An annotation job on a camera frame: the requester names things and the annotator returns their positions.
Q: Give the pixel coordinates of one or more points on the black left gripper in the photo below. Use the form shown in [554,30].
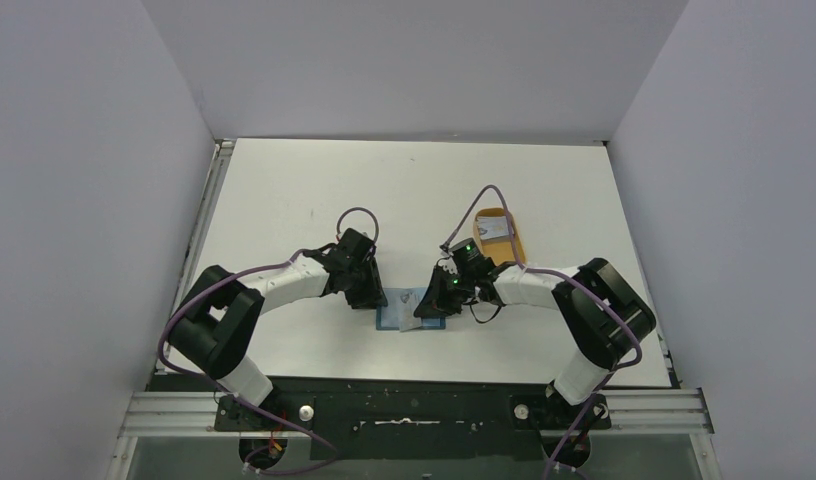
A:
[372,296]

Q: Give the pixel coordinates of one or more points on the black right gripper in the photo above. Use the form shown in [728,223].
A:
[441,293]

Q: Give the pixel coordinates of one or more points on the blue leather card holder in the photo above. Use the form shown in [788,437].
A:
[398,314]

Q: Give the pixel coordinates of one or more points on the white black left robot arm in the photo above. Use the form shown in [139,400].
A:
[214,325]

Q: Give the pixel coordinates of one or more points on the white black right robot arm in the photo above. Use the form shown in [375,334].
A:
[605,316]

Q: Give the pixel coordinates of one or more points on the yellow oval tray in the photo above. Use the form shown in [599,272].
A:
[501,250]

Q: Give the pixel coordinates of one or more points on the aluminium frame rail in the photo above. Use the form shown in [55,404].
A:
[182,432]

